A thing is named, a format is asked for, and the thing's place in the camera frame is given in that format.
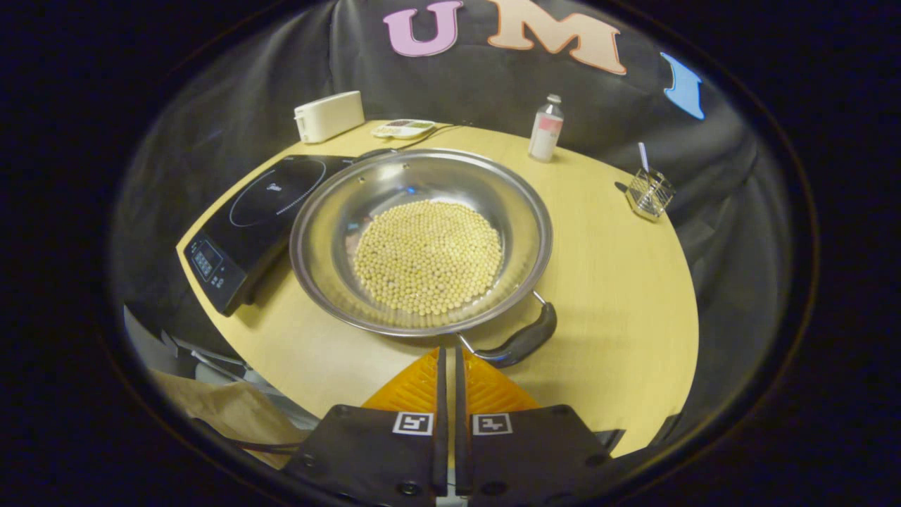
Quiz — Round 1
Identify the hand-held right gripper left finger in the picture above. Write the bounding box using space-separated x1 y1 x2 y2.
282 345 449 504

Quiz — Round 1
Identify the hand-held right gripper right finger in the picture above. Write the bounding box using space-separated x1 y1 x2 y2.
454 345 626 504

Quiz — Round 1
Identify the stainless steel pot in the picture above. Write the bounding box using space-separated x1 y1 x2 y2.
289 148 558 369

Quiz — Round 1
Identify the black induction cooktop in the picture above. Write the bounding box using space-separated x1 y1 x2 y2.
175 155 356 318

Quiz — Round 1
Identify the brown paper bag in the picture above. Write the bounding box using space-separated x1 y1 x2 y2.
148 370 310 469

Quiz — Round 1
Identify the pile of soybeans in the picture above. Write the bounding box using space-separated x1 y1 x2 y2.
352 199 504 316

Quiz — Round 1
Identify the clear bottle with pink label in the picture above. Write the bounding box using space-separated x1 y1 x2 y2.
528 94 565 163

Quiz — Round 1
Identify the white divided bean dish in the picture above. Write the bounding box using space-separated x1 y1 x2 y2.
371 118 437 140

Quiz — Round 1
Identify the white toaster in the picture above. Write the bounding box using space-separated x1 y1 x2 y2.
294 90 366 144

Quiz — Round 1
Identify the metal wire holder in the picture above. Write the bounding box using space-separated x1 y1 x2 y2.
625 168 676 223

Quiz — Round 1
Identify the black power cable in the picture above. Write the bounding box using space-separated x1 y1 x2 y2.
401 121 472 150

